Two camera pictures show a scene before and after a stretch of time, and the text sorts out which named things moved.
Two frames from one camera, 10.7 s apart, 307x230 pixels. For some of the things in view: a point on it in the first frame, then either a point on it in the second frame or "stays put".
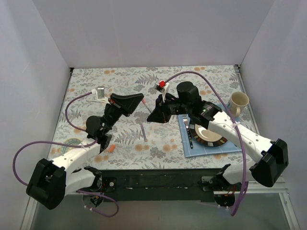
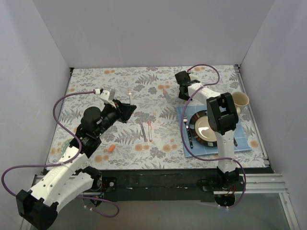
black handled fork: (185, 120) stays put
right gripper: (164, 107) -> (183, 86)
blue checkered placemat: (192, 148) stays put
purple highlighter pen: (145, 139) stays put
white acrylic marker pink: (144, 101) -> (149, 123)
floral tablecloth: (137, 143) stays put
